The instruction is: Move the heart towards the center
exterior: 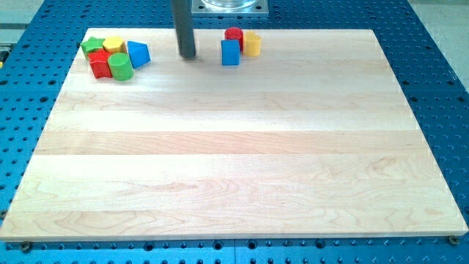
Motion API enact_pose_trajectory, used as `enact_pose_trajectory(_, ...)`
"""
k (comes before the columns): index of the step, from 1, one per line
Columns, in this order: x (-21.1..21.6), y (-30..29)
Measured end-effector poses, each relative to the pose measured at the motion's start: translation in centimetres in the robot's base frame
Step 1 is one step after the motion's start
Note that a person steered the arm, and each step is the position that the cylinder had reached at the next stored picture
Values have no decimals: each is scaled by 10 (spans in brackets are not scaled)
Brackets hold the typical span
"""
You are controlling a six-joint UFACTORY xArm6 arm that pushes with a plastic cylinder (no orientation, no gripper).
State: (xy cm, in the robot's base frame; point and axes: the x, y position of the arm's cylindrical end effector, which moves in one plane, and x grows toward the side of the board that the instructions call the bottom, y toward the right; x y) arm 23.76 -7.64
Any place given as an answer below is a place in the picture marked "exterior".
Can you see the yellow heart block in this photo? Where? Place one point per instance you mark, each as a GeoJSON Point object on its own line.
{"type": "Point", "coordinates": [252, 44]}

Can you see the light wooden board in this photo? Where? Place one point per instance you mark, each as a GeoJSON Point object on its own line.
{"type": "Point", "coordinates": [313, 138]}

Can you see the blue cube block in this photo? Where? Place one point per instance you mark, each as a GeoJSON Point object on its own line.
{"type": "Point", "coordinates": [230, 52]}

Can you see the red cylinder block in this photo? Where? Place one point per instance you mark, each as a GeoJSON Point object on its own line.
{"type": "Point", "coordinates": [235, 33]}

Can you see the blue triangle block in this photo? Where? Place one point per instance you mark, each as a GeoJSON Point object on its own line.
{"type": "Point", "coordinates": [138, 53]}

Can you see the green cylinder block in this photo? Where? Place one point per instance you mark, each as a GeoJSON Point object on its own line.
{"type": "Point", "coordinates": [120, 66]}

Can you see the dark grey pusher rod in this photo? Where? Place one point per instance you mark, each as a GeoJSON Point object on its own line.
{"type": "Point", "coordinates": [183, 24]}

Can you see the yellow hexagon block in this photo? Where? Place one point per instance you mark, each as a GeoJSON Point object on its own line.
{"type": "Point", "coordinates": [114, 45]}

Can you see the green star block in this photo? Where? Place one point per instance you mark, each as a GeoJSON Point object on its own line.
{"type": "Point", "coordinates": [91, 45]}

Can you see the left board corner bolt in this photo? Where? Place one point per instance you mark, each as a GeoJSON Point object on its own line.
{"type": "Point", "coordinates": [26, 247]}

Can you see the board corner bolt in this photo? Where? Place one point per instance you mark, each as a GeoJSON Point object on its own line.
{"type": "Point", "coordinates": [26, 247]}
{"type": "Point", "coordinates": [453, 240]}

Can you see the right board corner bolt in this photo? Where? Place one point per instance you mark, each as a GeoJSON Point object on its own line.
{"type": "Point", "coordinates": [453, 240]}

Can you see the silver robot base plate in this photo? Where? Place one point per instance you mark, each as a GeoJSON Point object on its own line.
{"type": "Point", "coordinates": [211, 8]}

